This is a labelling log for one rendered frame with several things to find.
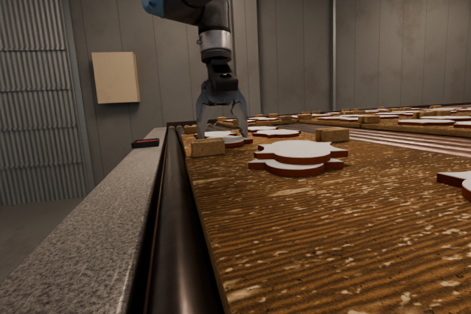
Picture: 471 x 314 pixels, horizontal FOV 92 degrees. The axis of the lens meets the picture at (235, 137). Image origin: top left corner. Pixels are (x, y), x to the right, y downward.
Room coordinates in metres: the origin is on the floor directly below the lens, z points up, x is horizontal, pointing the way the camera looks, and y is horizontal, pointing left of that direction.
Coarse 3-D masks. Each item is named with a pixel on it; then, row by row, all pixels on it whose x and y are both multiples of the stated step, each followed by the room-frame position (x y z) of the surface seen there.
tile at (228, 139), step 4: (216, 136) 0.58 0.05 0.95; (220, 136) 0.58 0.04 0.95; (224, 136) 0.57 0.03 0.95; (228, 136) 0.57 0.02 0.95; (232, 136) 0.56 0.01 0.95; (236, 136) 0.56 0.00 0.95; (240, 136) 0.56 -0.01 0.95; (224, 140) 0.50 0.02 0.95; (228, 140) 0.49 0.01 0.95; (232, 140) 0.49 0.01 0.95; (236, 140) 0.49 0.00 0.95; (240, 140) 0.48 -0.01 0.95; (244, 140) 0.50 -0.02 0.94; (248, 140) 0.50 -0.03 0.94; (252, 140) 0.50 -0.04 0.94; (228, 144) 0.46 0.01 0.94; (232, 144) 0.46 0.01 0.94; (236, 144) 0.46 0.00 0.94; (240, 144) 0.47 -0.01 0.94
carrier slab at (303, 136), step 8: (280, 128) 0.80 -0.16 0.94; (184, 136) 0.73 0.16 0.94; (192, 136) 0.71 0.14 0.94; (248, 136) 0.64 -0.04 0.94; (304, 136) 0.57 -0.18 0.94; (312, 136) 0.57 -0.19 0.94; (184, 144) 0.54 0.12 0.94; (248, 144) 0.49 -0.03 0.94; (256, 144) 0.48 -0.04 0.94; (184, 152) 0.49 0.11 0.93
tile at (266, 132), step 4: (256, 132) 0.63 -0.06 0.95; (260, 132) 0.62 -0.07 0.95; (264, 132) 0.62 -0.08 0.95; (268, 132) 0.61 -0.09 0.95; (272, 132) 0.61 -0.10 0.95; (276, 132) 0.60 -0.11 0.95; (280, 132) 0.60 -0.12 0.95; (284, 132) 0.59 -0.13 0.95; (288, 132) 0.59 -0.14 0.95; (292, 132) 0.58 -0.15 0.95; (296, 132) 0.58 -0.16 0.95; (300, 132) 0.63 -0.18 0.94; (252, 136) 0.63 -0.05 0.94; (256, 136) 0.62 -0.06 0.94; (260, 136) 0.61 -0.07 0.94; (264, 136) 0.60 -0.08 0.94; (268, 136) 0.57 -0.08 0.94; (272, 136) 0.57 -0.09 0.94; (276, 136) 0.58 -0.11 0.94; (280, 136) 0.57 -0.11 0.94; (284, 136) 0.57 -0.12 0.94; (288, 136) 0.56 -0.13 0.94; (292, 136) 0.57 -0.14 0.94; (296, 136) 0.57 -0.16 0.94
